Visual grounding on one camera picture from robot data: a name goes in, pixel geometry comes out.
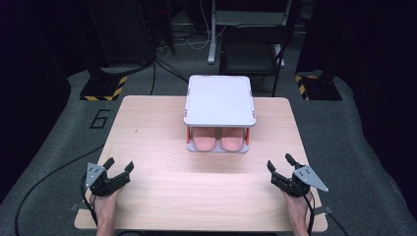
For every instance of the grey tape piece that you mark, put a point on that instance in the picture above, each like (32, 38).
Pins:
(325, 210)
(74, 207)

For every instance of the person's right hand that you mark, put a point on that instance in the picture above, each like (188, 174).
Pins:
(296, 209)

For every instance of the pink slipper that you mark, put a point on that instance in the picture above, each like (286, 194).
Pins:
(204, 139)
(232, 139)

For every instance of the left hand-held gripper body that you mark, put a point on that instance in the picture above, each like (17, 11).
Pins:
(106, 183)

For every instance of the black folding chair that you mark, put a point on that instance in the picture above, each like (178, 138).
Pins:
(249, 55)

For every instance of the black striped stand base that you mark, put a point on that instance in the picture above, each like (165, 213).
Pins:
(105, 88)
(319, 88)

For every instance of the white metal desk frame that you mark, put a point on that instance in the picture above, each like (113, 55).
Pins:
(212, 39)

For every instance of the person's left hand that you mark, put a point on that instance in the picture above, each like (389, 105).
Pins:
(105, 206)

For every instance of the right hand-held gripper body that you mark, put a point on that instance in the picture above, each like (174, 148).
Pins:
(296, 183)

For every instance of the grey two-tier shoe rack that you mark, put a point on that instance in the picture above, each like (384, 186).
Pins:
(219, 101)

